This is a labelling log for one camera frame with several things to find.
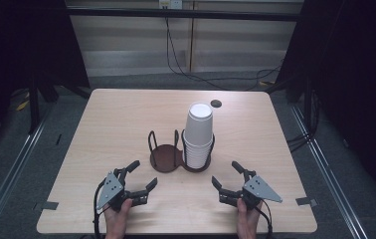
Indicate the person's left hand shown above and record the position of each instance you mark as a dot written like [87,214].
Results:
[116,222]

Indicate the small black tape strip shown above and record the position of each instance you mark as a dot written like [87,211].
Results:
[58,139]

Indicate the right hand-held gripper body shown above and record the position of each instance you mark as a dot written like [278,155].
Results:
[259,191]

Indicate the grey tape strip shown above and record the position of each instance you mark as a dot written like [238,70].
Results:
[46,205]
[306,201]

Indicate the person's right hand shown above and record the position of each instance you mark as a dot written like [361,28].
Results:
[247,222]

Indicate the brown double cup holder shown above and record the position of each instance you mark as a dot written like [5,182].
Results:
[164,157]

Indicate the dark round table grommet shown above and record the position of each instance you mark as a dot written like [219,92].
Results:
[216,103]

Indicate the white wall socket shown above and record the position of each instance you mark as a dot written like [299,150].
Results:
[170,3]

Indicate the yellow tape piece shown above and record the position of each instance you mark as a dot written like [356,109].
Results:
[22,105]

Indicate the aluminium floor rail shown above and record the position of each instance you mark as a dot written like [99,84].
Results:
[7,189]
[332,186]

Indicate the black curtain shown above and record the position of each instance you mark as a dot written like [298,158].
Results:
[351,66]
[23,43]

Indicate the stack of white cups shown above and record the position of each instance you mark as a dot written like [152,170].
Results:
[198,132]

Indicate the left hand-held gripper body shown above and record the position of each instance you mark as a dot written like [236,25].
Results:
[111,191]

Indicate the black metal crossbar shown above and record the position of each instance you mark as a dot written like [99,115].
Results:
[182,14]

